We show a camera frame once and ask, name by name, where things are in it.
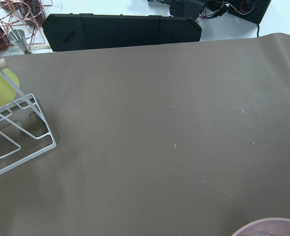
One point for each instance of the black long box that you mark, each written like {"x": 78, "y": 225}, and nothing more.
{"x": 71, "y": 32}

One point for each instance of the white wire cup rack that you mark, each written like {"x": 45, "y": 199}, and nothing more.
{"x": 24, "y": 131}

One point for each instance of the copper wire bottle rack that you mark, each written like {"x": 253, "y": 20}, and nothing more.
{"x": 26, "y": 15}

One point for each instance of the pink bowl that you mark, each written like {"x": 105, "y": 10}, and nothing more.
{"x": 265, "y": 227}

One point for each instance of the steel jigger cup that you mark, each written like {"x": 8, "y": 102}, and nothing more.
{"x": 17, "y": 37}

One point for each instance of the yellow cup in rack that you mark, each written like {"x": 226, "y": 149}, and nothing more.
{"x": 1, "y": 86}

